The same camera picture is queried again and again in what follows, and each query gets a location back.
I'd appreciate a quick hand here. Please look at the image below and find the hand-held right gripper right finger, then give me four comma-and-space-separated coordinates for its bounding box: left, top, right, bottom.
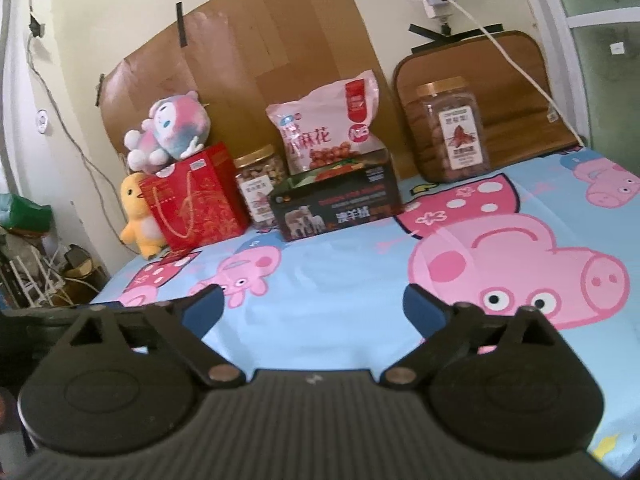
382, 282, 571, 388

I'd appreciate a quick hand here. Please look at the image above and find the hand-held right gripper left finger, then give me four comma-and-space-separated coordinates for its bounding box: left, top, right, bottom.
52, 284, 246, 388

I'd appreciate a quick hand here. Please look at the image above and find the black cardboard box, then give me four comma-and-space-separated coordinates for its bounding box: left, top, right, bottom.
269, 152, 403, 242

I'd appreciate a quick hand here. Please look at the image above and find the red snack packet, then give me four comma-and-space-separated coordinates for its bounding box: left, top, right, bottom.
312, 160, 362, 182

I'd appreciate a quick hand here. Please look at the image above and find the blue cartoon pig bed sheet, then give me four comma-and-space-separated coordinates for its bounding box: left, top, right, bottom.
90, 145, 640, 466

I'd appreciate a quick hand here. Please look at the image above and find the red gift bag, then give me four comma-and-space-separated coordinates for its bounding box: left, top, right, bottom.
139, 142, 251, 252

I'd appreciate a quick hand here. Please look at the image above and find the yellow duck plush toy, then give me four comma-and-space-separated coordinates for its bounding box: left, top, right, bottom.
119, 172, 168, 260

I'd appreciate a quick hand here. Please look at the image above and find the dark waste bin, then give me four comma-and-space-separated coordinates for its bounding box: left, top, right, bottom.
62, 245, 108, 306

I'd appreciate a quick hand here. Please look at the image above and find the nut jar with white label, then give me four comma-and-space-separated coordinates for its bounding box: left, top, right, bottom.
234, 144, 288, 231

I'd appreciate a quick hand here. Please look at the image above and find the nut jar with red label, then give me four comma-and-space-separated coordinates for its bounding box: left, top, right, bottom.
404, 76, 492, 183

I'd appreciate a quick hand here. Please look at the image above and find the pink and blue plush toy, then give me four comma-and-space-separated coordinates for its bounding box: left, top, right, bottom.
124, 89, 212, 177

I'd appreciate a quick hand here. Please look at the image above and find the pink snack bag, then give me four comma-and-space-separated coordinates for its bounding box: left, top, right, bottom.
266, 70, 388, 171

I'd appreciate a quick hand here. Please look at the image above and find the brown seat cushion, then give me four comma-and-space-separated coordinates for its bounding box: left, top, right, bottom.
392, 30, 583, 181

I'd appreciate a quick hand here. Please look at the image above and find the brown cardboard sheet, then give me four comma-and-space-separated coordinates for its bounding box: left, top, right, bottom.
95, 0, 418, 181

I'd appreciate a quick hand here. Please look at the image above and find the white wire rack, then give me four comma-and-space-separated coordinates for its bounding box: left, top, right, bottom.
9, 244, 67, 309

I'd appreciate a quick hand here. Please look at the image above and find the thin black cable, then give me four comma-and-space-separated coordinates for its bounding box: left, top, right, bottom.
25, 10, 126, 256

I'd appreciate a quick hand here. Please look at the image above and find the white power cable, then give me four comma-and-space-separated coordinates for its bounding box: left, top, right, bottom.
447, 0, 585, 147

